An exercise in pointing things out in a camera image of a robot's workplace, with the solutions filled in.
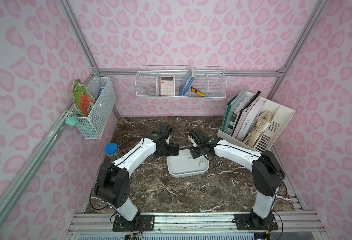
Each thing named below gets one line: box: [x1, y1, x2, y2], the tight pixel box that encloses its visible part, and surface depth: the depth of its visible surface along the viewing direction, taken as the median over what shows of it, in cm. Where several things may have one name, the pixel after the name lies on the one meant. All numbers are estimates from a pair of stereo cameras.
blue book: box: [179, 66, 195, 97], surface depth 90 cm
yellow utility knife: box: [191, 87, 206, 97], surface depth 100 cm
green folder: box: [221, 85, 249, 134], surface depth 88 cm
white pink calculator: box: [160, 76, 174, 96], surface depth 97 cm
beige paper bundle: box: [243, 110, 272, 148], surface depth 92 cm
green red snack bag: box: [72, 79, 96, 117], surface depth 74 cm
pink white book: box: [232, 99, 265, 142], surface depth 91 cm
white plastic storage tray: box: [167, 149, 210, 178], surface depth 94 cm
